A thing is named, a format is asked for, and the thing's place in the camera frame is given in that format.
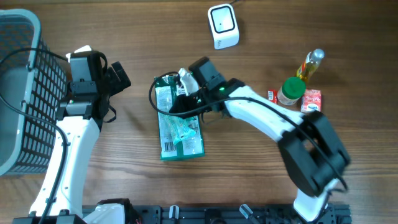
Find left camera cable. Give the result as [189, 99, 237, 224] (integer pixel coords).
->
[0, 47, 70, 224]

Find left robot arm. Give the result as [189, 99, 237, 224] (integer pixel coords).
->
[13, 47, 131, 223]

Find teal toothbrush pack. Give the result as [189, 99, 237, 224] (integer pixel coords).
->
[164, 115, 196, 145]

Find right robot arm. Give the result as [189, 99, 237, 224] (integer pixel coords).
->
[169, 57, 351, 222]

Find right camera cable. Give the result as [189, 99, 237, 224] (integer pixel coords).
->
[148, 71, 349, 224]

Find white barcode scanner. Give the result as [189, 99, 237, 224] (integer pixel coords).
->
[207, 3, 239, 50]

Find green lid jar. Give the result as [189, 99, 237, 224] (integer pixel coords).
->
[277, 77, 306, 106]

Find yellow oil bottle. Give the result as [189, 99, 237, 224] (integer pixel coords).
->
[295, 49, 325, 84]

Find grey plastic shopping basket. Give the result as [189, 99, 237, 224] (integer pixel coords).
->
[1, 9, 67, 175]

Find green 3M package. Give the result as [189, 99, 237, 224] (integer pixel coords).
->
[155, 75, 205, 161]

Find red toothpaste tube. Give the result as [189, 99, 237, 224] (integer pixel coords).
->
[267, 90, 278, 104]

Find red snack box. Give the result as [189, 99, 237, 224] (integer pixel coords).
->
[300, 89, 322, 113]

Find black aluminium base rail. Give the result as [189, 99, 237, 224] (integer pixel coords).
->
[124, 203, 352, 224]

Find camera cable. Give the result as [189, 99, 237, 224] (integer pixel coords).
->
[148, 71, 349, 224]
[0, 47, 70, 224]

